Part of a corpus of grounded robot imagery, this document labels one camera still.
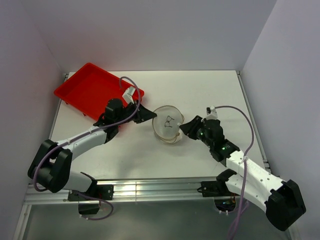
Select white mesh laundry bag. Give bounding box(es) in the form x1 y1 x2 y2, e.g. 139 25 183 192
151 105 185 144

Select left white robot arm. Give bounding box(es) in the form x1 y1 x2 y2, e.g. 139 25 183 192
27 98 157 198

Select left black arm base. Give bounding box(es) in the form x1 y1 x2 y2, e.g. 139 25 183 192
67 184 114 219

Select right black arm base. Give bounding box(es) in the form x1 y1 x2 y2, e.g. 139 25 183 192
197 180 237 214

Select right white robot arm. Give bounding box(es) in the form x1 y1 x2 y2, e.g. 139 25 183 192
179 115 306 231

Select red plastic tray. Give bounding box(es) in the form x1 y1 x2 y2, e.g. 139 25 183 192
54 62 133 121

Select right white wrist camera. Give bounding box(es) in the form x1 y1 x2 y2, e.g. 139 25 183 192
205 106 218 120

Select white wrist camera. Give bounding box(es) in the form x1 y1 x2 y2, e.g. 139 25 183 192
122 86 136 104
205 106 218 120

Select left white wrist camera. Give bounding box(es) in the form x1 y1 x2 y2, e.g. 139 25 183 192
122 86 136 104

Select aluminium mounting rail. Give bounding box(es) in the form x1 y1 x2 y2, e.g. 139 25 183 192
23 174 287 205

